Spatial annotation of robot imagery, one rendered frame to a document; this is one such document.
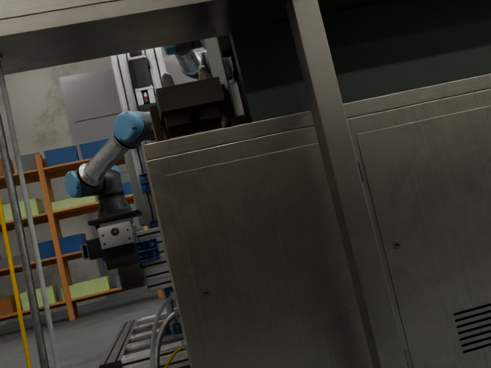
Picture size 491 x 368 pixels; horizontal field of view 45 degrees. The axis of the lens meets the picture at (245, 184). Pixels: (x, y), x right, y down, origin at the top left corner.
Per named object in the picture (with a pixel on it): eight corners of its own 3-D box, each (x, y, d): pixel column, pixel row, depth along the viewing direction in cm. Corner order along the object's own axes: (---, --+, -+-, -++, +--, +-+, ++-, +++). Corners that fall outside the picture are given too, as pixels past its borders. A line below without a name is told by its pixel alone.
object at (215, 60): (221, 108, 185) (207, 50, 186) (230, 88, 162) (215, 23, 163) (219, 108, 185) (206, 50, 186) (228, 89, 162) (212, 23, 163)
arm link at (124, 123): (96, 200, 267) (165, 129, 236) (67, 204, 255) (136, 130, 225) (85, 177, 270) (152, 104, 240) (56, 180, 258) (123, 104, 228)
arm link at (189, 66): (179, 61, 266) (158, 27, 217) (203, 56, 266) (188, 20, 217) (185, 87, 265) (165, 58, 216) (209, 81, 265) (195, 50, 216)
